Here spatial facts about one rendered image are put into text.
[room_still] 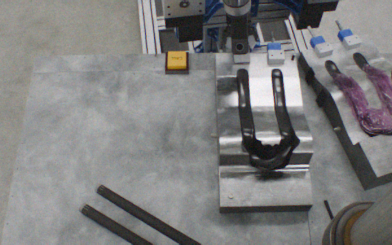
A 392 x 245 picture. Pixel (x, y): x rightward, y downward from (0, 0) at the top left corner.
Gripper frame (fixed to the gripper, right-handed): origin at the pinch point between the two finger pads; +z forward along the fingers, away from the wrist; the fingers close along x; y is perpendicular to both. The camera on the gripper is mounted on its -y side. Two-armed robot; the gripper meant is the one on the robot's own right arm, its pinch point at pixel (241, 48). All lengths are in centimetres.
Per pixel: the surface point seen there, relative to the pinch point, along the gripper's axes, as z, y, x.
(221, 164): 1.1, -36.2, 7.6
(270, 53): 4.0, -0.3, -9.0
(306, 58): 12.2, 1.3, -21.2
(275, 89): 6.0, -12.0, -9.4
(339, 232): -69, -64, -12
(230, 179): 2.1, -40.4, 5.5
